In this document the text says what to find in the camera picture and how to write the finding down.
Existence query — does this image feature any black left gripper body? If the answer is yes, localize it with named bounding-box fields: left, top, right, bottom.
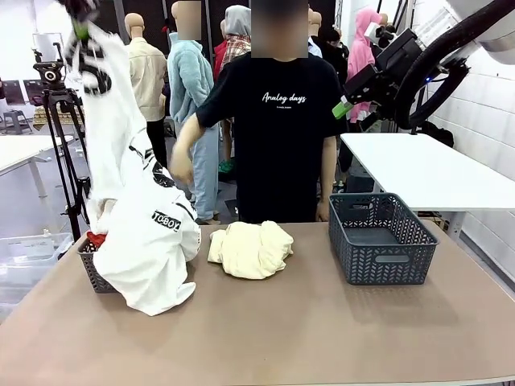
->
left=58, top=0, right=101, bottom=25

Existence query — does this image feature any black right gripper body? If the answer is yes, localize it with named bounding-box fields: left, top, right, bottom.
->
left=373, top=28, right=423, bottom=101

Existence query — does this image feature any cream yellow garment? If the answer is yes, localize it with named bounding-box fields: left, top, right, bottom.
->
left=208, top=220, right=295, bottom=281

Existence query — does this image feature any white t-shirt with black print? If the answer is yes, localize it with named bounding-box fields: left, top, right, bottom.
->
left=64, top=18, right=202, bottom=318

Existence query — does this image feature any person's right forearm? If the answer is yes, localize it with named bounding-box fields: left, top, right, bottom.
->
left=171, top=114, right=207, bottom=170

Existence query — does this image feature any person's left forearm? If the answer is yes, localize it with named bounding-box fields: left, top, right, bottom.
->
left=319, top=136, right=337, bottom=202

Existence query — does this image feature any person's right hand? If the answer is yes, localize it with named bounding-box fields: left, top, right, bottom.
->
left=168, top=150, right=195, bottom=186

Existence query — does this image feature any mannequin in pink hoodie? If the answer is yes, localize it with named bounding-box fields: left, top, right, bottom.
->
left=345, top=8, right=381, bottom=124

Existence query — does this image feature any white side table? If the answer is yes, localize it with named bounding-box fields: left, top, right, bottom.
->
left=340, top=132, right=515, bottom=242

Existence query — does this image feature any black garment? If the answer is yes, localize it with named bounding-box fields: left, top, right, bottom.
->
left=416, top=120, right=455, bottom=149

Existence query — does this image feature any mannequin in cream jacket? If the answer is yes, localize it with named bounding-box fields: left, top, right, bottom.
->
left=124, top=12, right=169, bottom=166

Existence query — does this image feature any person in black t-shirt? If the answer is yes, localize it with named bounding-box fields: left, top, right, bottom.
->
left=196, top=0, right=349, bottom=224

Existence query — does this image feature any table with patterned cloth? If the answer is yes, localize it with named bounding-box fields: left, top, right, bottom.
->
left=32, top=104, right=88, bottom=129

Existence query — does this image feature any grey stool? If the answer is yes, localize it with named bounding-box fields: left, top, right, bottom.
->
left=2, top=110, right=33, bottom=136

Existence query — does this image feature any mannequin in light blue fleece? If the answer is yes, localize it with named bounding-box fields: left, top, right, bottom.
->
left=167, top=2, right=220, bottom=224

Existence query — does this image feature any white desk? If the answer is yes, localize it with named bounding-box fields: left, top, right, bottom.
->
left=0, top=134, right=76, bottom=198

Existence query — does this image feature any mannequin in grey hood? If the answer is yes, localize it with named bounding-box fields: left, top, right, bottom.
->
left=213, top=4, right=253, bottom=81

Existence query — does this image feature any grey plastic woven-pattern basket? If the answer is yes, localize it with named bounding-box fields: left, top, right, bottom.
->
left=328, top=192, right=439, bottom=286
left=77, top=236, right=122, bottom=294

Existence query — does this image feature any clear plastic storage bin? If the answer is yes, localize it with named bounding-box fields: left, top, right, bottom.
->
left=0, top=232, right=73, bottom=286

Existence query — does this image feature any black right arm cable sleeve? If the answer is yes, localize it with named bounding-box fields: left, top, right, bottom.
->
left=396, top=0, right=515, bottom=129

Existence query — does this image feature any black camera tripod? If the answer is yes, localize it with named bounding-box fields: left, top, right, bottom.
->
left=42, top=90, right=93, bottom=242

